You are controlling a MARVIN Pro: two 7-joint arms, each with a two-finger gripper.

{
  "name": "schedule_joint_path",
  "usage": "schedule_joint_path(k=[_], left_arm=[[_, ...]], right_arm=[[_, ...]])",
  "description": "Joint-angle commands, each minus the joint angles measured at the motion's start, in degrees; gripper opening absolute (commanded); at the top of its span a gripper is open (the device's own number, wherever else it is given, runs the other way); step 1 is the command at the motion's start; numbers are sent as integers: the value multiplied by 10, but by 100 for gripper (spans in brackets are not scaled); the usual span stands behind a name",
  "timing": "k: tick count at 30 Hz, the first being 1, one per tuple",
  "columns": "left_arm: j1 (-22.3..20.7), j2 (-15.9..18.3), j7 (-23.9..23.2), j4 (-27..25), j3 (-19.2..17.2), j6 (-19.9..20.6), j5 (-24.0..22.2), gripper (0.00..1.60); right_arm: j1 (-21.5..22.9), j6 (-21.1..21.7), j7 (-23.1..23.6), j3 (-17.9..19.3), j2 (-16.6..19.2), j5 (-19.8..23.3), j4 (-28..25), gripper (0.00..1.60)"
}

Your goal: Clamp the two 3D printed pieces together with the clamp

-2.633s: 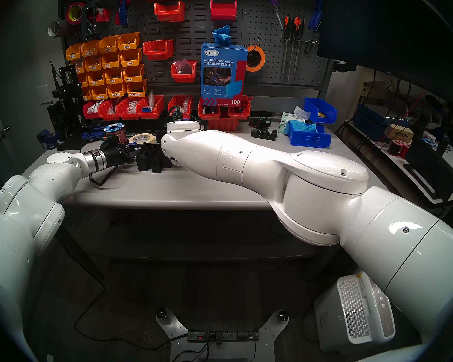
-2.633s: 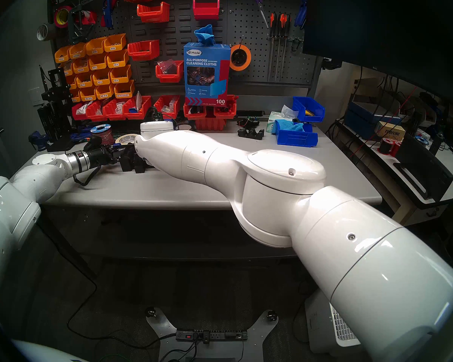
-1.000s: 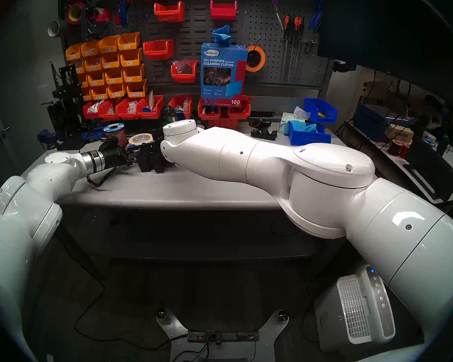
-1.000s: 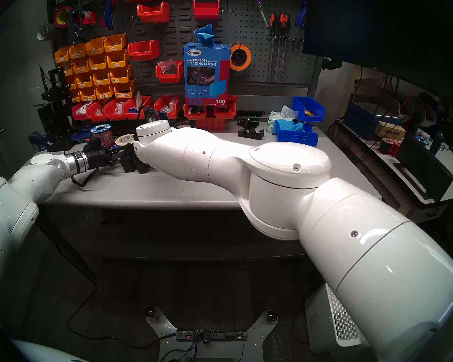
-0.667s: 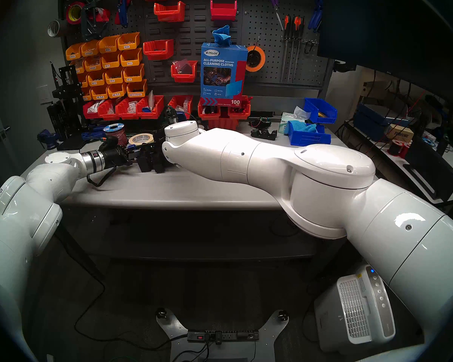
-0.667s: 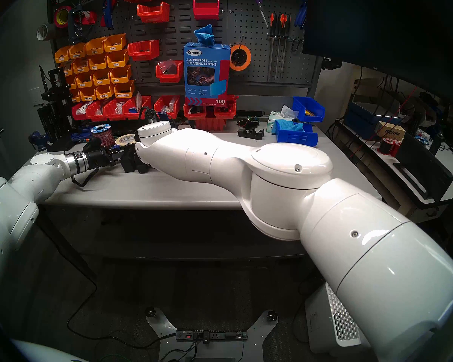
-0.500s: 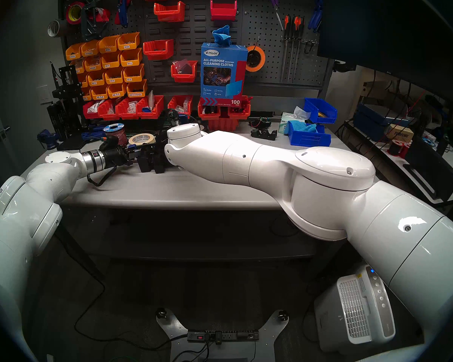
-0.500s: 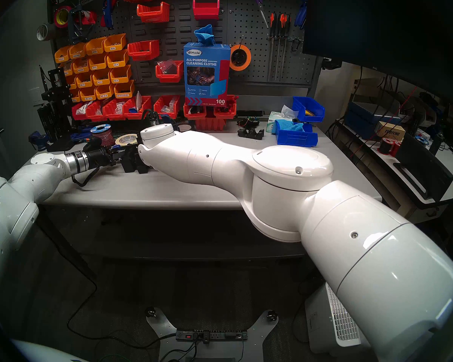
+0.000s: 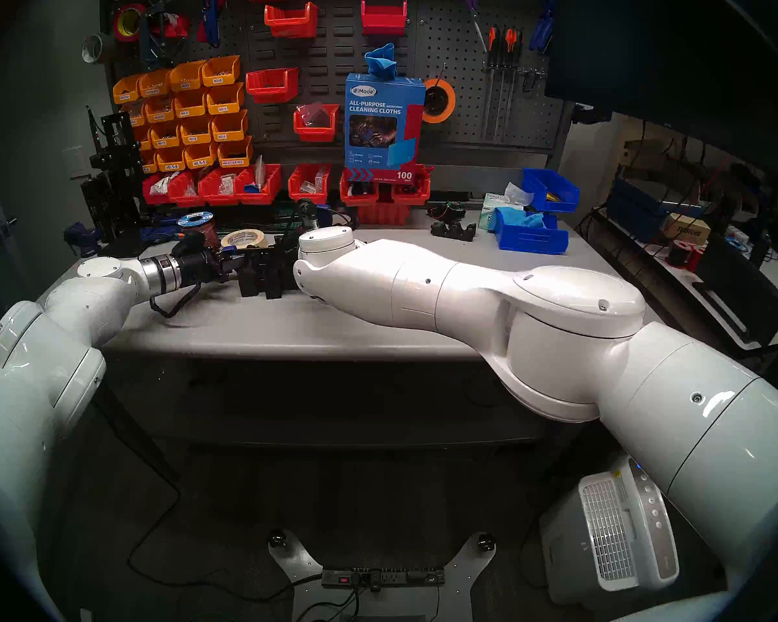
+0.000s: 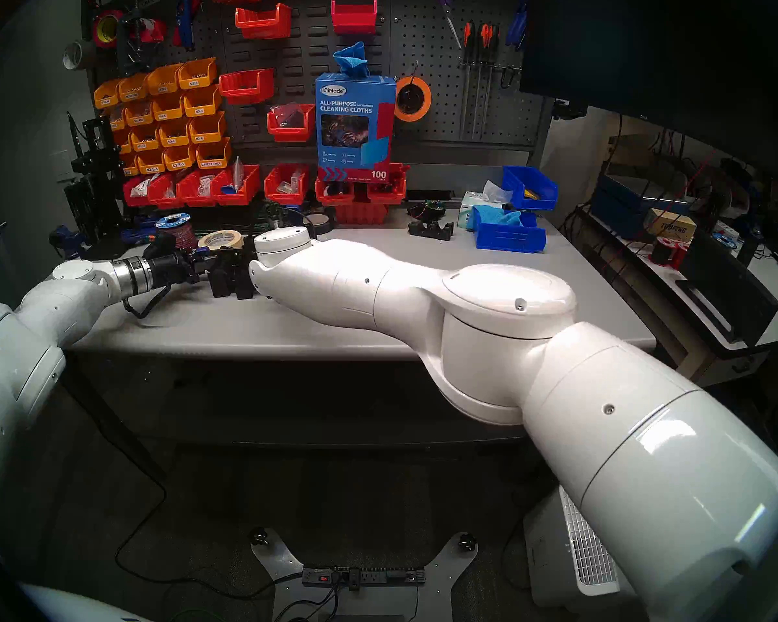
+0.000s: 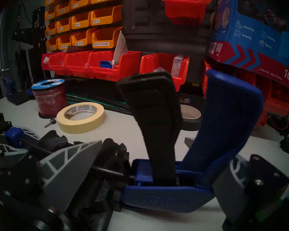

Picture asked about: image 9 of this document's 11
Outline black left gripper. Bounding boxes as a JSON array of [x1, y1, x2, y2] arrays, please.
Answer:
[[176, 250, 246, 290]]

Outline blue bar clamp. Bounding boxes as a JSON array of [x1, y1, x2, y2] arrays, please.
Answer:
[[226, 235, 299, 260]]

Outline black 3D printed piece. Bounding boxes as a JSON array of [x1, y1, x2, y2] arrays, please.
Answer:
[[239, 248, 270, 299], [266, 237, 300, 301]]

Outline blue clamp on bench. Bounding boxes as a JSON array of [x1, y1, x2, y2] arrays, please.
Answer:
[[139, 213, 183, 244]]

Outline small black printed part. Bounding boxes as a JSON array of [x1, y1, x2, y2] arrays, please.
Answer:
[[431, 218, 477, 242]]

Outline black hanging clamp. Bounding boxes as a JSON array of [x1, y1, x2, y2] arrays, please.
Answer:
[[136, 0, 171, 72]]

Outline beige masking tape roll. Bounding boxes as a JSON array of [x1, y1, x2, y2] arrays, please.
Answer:
[[220, 229, 266, 251]]

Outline upturned red bin stack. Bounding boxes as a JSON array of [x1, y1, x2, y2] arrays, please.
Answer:
[[357, 203, 414, 227]]

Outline blue cleaning cloths box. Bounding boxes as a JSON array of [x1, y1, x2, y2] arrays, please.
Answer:
[[345, 73, 427, 185]]

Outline black equipment stand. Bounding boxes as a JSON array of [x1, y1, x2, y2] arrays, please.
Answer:
[[80, 108, 146, 260]]

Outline blue bench vise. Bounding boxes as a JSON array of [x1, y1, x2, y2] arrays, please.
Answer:
[[64, 221, 103, 259]]

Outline dark louvered bin panel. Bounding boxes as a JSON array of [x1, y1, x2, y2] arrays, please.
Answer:
[[217, 0, 422, 150]]

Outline blue cloth in box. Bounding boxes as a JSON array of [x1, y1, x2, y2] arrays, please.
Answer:
[[364, 43, 398, 81]]

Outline green tissue box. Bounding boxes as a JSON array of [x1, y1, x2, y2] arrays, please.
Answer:
[[480, 181, 534, 231]]

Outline orange tape reel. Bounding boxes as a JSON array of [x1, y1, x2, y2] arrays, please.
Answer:
[[423, 78, 458, 125]]

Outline blue cloth in bin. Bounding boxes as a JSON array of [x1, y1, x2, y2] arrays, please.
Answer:
[[496, 206, 547, 230]]

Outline blue storage bin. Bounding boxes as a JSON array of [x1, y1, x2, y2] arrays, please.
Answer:
[[495, 207, 570, 256], [522, 167, 582, 214]]

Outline grey perforated pegboard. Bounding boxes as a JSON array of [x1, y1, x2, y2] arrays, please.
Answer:
[[418, 0, 574, 150]]

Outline blue hanging hand tool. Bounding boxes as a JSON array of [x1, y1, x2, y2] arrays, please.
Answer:
[[197, 0, 222, 49]]

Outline red white hanging item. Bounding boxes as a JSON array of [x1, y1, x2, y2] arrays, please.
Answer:
[[152, 13, 193, 40]]

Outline orange black screwdriver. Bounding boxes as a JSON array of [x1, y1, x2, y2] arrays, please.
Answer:
[[485, 25, 499, 141], [502, 26, 515, 141]]

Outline red and yellow tape roll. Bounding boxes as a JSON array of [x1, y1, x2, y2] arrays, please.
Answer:
[[113, 4, 147, 43]]

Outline dark blue equipment box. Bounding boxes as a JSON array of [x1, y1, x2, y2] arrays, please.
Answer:
[[606, 176, 713, 244]]

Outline black power strip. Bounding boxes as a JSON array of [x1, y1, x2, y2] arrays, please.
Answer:
[[322, 566, 447, 590]]

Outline small cardboard box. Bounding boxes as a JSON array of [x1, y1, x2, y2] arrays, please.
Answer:
[[663, 213, 715, 247]]

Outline large black monitor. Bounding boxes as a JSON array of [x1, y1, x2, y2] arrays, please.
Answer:
[[545, 0, 778, 187]]

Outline white air purifier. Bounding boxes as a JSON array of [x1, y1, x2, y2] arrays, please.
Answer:
[[539, 455, 681, 607]]

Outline black tilted screen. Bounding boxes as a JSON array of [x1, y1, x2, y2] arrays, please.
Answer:
[[692, 234, 778, 351]]

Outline red wire spool blue cap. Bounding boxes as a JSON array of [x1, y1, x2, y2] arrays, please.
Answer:
[[177, 211, 222, 249]]

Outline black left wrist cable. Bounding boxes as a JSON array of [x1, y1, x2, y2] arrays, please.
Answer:
[[149, 285, 202, 320]]

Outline white wall plate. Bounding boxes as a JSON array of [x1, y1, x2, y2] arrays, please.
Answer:
[[63, 146, 93, 180]]

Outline black floor cable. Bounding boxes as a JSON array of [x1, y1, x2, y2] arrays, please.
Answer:
[[113, 426, 325, 602]]

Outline grey duct tape roll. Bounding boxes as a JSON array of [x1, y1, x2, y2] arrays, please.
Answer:
[[81, 33, 115, 65]]

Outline purple handled scissors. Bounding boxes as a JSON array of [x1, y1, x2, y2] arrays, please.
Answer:
[[454, 0, 489, 52]]

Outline black monitor mount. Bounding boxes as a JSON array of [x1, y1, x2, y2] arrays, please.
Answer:
[[571, 102, 613, 126]]

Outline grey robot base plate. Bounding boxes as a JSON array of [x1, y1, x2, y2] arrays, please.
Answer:
[[268, 530, 497, 622]]

